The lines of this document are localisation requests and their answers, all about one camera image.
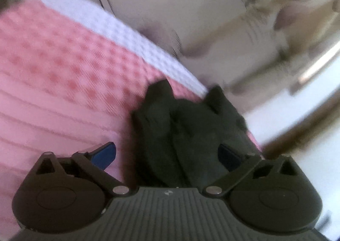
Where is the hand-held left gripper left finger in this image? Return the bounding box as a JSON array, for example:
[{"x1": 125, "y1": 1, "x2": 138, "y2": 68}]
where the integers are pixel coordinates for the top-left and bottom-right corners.
[{"x1": 34, "y1": 142, "x2": 131, "y2": 198}]

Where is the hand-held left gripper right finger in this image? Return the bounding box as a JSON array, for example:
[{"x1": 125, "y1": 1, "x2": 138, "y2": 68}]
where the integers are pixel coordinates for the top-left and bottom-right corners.
[{"x1": 204, "y1": 144, "x2": 301, "y2": 197}]

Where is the black garment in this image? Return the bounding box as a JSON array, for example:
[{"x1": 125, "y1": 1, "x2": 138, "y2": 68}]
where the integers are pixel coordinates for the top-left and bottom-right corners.
[{"x1": 131, "y1": 79, "x2": 264, "y2": 188}]

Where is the pink checked bed sheet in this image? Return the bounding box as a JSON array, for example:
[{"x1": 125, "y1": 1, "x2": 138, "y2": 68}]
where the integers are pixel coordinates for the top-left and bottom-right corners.
[{"x1": 0, "y1": 0, "x2": 266, "y2": 241}]

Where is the beige leaf print curtain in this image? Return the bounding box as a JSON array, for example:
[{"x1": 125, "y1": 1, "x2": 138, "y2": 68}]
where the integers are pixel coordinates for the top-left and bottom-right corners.
[{"x1": 0, "y1": 0, "x2": 340, "y2": 103}]

